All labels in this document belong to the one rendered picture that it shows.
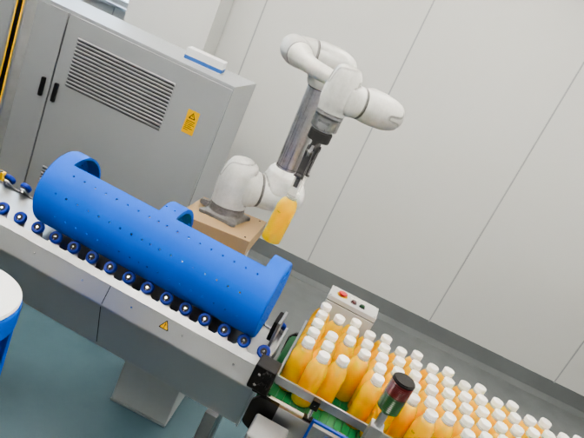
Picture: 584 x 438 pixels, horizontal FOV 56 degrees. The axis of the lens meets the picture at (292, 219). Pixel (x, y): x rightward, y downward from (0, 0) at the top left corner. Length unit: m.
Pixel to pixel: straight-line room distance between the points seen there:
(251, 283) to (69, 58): 2.30
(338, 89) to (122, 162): 2.15
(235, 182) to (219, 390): 0.86
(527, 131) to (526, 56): 0.55
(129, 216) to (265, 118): 2.81
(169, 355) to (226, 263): 0.41
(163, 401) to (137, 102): 1.74
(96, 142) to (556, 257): 3.51
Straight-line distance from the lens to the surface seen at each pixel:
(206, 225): 2.30
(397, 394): 1.51
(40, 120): 3.86
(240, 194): 2.35
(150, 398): 2.83
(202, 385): 2.02
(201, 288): 1.81
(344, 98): 1.71
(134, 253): 1.88
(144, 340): 2.01
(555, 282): 4.90
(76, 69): 3.68
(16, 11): 2.58
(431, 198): 4.54
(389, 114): 1.78
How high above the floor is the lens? 1.97
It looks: 19 degrees down
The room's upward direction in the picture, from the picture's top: 25 degrees clockwise
